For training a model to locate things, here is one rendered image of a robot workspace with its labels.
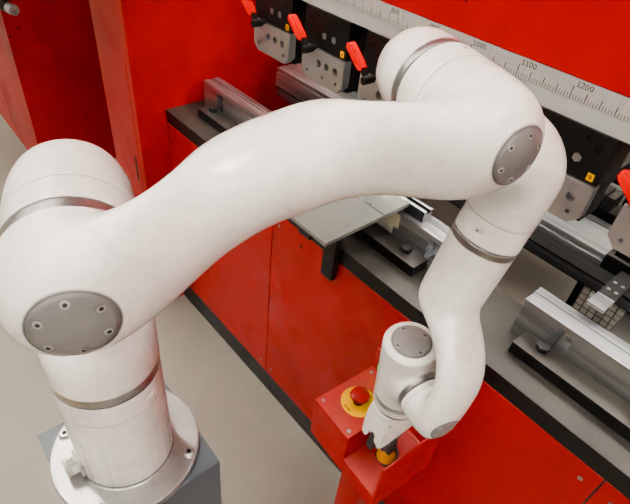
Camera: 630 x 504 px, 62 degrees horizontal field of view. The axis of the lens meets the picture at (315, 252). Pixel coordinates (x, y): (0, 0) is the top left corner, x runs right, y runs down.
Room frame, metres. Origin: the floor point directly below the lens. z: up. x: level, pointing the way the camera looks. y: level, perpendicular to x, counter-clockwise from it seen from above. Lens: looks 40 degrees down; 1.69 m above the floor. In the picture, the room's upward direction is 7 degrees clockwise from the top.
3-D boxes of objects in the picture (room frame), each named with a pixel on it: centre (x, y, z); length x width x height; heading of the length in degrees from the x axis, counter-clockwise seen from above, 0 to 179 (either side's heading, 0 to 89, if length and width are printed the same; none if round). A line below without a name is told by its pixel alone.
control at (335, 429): (0.60, -0.16, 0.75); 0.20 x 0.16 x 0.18; 41
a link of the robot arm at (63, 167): (0.39, 0.23, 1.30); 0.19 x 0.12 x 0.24; 24
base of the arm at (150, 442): (0.36, 0.22, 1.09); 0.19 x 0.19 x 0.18
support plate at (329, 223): (1.00, -0.05, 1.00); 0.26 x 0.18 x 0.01; 135
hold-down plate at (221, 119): (1.49, 0.31, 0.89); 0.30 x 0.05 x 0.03; 45
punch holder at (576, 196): (0.84, -0.42, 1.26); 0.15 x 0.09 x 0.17; 45
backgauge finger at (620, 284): (0.84, -0.64, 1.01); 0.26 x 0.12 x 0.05; 135
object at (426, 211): (1.08, -0.18, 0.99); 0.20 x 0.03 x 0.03; 45
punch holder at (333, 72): (1.26, 0.01, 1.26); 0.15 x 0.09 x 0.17; 45
